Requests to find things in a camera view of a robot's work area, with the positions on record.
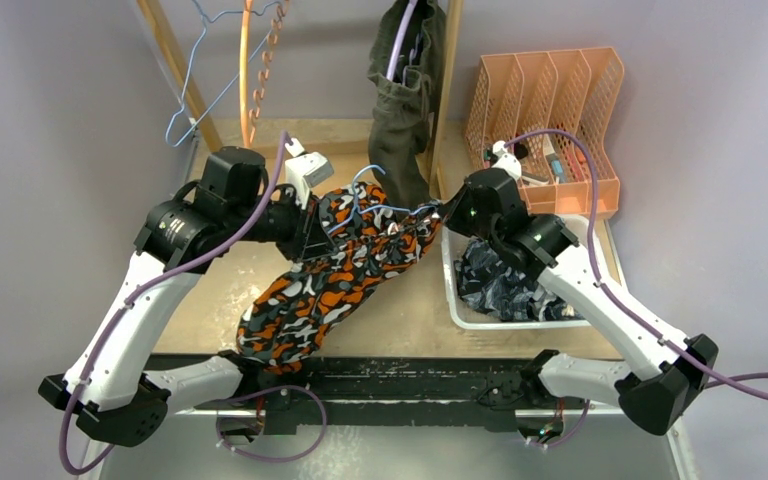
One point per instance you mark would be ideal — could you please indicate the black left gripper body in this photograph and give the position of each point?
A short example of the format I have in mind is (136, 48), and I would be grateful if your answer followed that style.
(287, 224)

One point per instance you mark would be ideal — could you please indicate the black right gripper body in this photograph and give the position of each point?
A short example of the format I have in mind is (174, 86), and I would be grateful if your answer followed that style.
(462, 217)

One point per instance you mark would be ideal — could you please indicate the orange camouflage shorts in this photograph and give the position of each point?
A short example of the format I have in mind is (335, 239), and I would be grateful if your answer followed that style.
(289, 321)

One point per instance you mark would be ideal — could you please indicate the dark leaf-print shorts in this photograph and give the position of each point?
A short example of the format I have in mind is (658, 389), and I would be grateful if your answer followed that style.
(488, 286)

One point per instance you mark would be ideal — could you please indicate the orange plastic hanger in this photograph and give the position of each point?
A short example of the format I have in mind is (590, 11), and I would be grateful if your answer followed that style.
(252, 97)

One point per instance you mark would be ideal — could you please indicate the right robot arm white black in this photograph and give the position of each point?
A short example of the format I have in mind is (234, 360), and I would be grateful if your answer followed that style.
(661, 371)

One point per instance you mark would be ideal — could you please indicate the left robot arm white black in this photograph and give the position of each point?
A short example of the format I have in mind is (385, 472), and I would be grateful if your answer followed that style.
(109, 393)

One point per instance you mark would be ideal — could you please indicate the olive green shorts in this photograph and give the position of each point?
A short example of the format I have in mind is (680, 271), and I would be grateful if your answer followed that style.
(406, 103)

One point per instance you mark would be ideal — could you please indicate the purple plastic hanger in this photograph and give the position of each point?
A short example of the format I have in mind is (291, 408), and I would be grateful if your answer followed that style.
(399, 38)

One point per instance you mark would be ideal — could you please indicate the white plastic basket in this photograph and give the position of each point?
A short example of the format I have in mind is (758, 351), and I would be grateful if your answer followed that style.
(453, 246)

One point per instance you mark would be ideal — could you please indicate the items in file organizer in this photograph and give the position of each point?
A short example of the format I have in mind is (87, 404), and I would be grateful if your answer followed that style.
(544, 161)

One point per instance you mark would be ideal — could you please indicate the wooden clothes rack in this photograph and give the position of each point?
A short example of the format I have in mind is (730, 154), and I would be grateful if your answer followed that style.
(171, 58)

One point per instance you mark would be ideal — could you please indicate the orange plastic file organizer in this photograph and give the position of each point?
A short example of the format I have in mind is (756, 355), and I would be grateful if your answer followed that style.
(564, 92)

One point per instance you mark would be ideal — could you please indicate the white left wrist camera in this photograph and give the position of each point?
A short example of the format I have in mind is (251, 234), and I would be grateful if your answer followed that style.
(305, 170)

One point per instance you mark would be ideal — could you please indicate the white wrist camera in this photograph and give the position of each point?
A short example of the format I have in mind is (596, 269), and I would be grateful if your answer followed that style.
(305, 170)
(501, 157)

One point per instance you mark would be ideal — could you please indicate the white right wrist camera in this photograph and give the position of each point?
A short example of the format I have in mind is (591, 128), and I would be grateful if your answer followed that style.
(501, 157)

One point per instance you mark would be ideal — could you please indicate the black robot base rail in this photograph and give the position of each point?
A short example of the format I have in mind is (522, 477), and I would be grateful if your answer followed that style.
(492, 394)

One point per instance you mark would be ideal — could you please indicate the aluminium frame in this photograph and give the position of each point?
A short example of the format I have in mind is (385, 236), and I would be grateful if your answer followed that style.
(599, 442)

